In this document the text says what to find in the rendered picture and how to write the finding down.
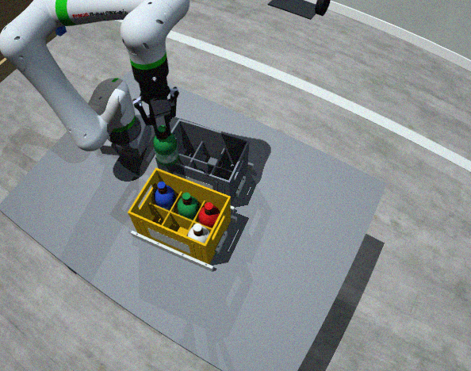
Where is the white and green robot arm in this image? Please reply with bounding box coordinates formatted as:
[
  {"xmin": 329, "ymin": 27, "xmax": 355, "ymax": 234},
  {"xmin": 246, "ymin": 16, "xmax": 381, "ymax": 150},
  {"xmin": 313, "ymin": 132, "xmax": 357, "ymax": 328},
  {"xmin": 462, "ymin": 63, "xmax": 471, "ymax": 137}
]
[{"xmin": 0, "ymin": 0, "xmax": 190, "ymax": 151}]

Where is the yellow plastic crate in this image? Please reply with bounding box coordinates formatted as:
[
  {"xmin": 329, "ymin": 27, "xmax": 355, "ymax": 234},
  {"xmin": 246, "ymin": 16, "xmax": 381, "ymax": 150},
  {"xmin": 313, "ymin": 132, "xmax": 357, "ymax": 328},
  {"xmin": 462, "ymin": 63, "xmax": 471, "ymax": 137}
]
[{"xmin": 134, "ymin": 173, "xmax": 231, "ymax": 264}]

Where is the blue bottle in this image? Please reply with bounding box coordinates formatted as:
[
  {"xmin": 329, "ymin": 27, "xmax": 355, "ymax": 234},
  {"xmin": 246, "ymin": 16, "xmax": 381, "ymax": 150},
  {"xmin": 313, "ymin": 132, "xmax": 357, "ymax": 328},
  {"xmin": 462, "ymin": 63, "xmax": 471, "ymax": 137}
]
[{"xmin": 154, "ymin": 182, "xmax": 176, "ymax": 211}]

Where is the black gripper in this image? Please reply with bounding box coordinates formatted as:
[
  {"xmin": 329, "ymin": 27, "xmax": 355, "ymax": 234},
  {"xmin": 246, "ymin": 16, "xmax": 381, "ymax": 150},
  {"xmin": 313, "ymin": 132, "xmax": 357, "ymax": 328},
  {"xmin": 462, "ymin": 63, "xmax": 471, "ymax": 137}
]
[{"xmin": 132, "ymin": 78, "xmax": 179, "ymax": 140}]

